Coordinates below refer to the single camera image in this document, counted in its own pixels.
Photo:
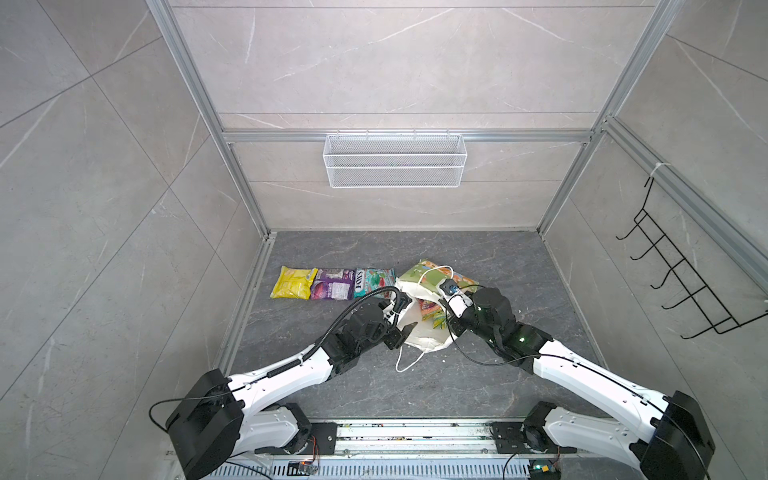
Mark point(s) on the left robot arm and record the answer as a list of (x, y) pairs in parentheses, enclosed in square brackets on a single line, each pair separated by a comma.
[(224, 416)]

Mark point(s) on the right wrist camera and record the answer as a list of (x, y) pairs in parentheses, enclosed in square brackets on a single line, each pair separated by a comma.
[(453, 296)]

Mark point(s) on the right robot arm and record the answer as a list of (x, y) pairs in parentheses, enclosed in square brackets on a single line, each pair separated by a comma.
[(662, 436)]

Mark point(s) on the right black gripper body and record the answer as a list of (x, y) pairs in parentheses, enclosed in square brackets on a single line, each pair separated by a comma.
[(457, 325)]

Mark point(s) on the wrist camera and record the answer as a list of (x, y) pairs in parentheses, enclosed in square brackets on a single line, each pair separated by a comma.
[(453, 296), (399, 305)]

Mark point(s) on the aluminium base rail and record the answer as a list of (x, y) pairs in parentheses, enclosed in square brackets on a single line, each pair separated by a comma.
[(405, 449)]

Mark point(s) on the teal mint candy packet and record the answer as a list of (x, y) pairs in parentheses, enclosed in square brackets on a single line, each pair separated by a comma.
[(367, 280)]

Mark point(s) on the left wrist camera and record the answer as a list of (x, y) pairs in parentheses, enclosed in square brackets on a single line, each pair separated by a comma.
[(399, 305)]

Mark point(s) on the black wire hook rack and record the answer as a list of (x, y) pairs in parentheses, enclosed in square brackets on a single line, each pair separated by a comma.
[(678, 266)]

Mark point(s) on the yellow snack packet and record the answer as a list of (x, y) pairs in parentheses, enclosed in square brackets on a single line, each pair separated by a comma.
[(293, 283)]

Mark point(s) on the purple snack packet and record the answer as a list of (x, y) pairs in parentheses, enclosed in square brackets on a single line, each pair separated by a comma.
[(333, 284)]

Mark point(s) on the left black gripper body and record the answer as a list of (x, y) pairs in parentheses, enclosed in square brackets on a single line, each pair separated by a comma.
[(394, 337)]

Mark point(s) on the white wire mesh basket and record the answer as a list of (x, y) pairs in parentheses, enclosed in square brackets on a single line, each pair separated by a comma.
[(416, 160)]

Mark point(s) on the floral paper bag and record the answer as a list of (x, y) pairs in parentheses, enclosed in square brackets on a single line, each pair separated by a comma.
[(430, 333)]

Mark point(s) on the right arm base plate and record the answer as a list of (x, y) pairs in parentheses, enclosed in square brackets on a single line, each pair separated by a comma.
[(519, 438)]

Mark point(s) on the aluminium frame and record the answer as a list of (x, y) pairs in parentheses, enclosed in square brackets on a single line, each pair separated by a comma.
[(744, 251)]

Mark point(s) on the orange blackcurrant candy packet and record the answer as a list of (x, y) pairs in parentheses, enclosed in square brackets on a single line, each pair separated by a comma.
[(426, 308)]

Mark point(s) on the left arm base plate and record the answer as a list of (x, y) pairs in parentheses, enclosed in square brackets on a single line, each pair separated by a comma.
[(320, 438)]

